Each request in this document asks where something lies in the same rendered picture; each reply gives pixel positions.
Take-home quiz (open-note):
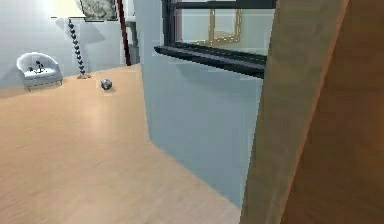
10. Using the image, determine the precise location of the black framed window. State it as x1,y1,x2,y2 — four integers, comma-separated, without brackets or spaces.
153,0,278,80

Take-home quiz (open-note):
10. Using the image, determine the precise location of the brown wooden door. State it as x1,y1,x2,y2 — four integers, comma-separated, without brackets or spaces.
239,0,384,224

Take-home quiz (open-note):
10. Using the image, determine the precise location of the floor lamp with beaded stem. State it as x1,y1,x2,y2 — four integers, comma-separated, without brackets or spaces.
50,0,92,80

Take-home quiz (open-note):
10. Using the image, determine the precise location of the white armchair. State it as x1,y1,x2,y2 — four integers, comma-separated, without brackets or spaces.
16,51,64,91

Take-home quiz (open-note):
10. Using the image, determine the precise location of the dark red door frame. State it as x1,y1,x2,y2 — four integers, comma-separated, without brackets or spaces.
116,0,132,67

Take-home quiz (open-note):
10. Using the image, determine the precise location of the framed grey wall picture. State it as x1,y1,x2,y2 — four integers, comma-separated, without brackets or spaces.
79,0,119,23

